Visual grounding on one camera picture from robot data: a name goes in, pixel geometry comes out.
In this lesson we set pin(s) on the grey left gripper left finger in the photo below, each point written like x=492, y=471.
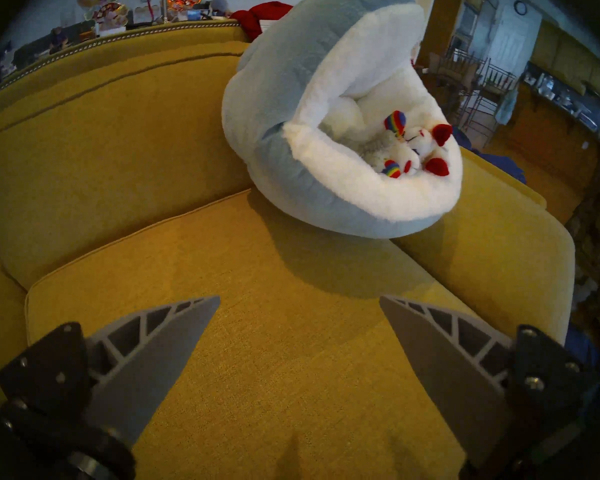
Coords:
x=145, y=354

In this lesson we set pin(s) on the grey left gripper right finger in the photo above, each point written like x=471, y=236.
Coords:
x=455, y=364

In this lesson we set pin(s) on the white llama plush rainbow trim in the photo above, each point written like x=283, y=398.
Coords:
x=404, y=151

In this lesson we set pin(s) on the blue white plush dog bed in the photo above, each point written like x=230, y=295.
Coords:
x=290, y=109

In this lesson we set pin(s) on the yellow fabric sofa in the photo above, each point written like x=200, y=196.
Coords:
x=130, y=184

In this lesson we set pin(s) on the crumpled blue cloth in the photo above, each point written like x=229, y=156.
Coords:
x=495, y=161

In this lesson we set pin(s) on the granite kitchen counter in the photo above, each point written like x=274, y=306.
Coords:
x=40, y=49

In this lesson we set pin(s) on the white hallway door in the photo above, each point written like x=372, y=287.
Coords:
x=512, y=34

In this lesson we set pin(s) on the red blanket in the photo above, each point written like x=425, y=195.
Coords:
x=262, y=14

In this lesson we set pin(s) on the round wall clock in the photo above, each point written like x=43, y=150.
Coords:
x=520, y=7

